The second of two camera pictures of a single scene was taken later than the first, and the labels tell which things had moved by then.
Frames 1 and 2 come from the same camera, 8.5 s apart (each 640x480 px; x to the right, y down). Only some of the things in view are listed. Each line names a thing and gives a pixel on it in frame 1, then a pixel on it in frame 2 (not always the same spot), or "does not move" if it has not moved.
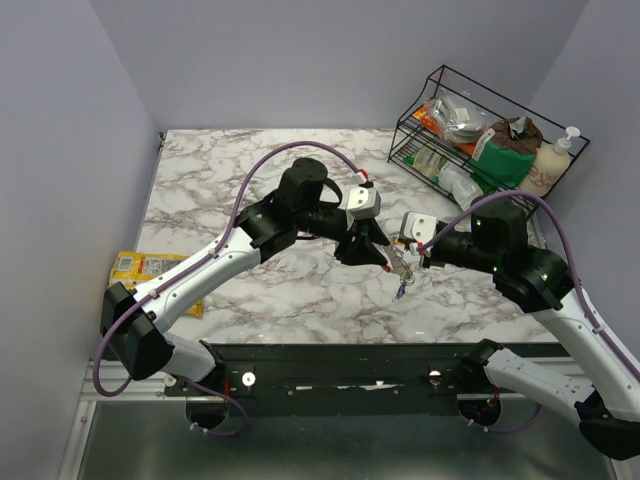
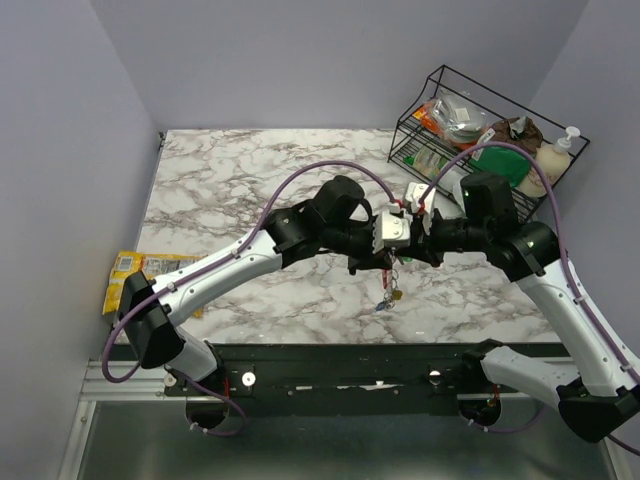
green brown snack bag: x=506 y=155 does not move
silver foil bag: x=457 y=118 does not move
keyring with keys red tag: x=401 y=267 → x=389 y=278
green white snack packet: x=428 y=161 does not move
